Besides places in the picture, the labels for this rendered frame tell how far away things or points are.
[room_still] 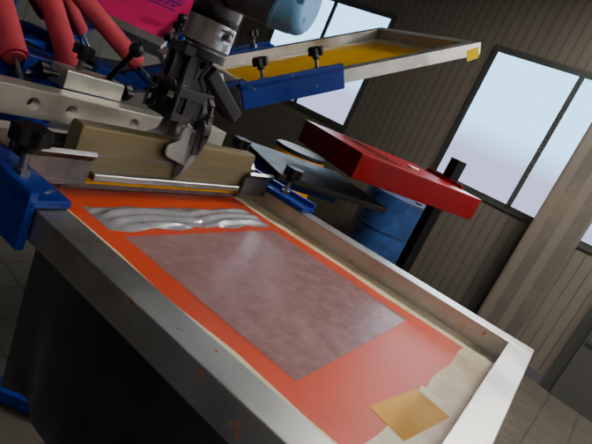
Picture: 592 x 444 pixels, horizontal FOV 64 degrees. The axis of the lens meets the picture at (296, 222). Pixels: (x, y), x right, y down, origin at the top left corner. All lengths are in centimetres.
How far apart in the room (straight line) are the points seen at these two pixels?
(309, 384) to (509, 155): 354
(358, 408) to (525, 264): 322
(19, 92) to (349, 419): 71
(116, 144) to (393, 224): 291
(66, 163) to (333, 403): 45
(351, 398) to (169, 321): 21
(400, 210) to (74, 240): 308
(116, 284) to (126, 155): 32
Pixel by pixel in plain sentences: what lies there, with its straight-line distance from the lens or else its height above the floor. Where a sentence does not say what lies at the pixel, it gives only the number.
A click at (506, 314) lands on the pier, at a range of 375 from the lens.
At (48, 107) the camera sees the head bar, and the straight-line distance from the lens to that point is 94.
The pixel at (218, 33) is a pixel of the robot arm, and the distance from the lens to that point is 77.
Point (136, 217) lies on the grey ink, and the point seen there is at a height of 96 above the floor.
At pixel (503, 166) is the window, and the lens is 395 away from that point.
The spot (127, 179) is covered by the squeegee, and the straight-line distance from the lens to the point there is 76.
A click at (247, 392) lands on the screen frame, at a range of 40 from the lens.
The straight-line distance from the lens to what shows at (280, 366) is 52.
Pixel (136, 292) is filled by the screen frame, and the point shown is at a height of 99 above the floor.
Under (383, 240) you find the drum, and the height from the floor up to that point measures 46.
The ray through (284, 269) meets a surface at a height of 96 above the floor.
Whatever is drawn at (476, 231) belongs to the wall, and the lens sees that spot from 398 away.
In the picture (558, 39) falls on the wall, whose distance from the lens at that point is 413.
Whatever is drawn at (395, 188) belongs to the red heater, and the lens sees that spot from 170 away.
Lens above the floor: 122
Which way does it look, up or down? 15 degrees down
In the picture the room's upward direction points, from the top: 24 degrees clockwise
